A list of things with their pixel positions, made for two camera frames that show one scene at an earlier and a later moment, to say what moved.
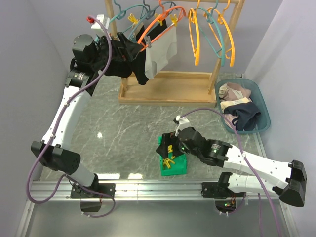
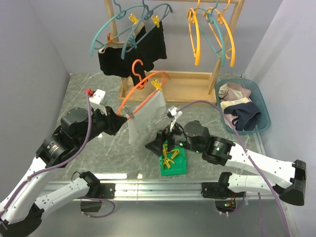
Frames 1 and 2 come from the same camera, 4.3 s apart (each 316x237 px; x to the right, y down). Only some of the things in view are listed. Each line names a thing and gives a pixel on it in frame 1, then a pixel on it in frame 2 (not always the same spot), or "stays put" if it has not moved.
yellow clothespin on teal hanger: x=133 y=19 stays put
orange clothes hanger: x=163 y=12 -> x=141 y=84
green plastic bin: x=178 y=168 stays put
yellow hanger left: x=196 y=51 stays put
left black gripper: x=125 y=50 -> x=114 y=121
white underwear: x=158 y=55 -> x=144 y=122
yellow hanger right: x=220 y=13 stays put
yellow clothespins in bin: x=166 y=161 stays put
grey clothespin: x=148 y=41 -> x=129 y=111
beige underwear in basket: x=230 y=91 stays put
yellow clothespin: x=174 y=19 -> x=157 y=84
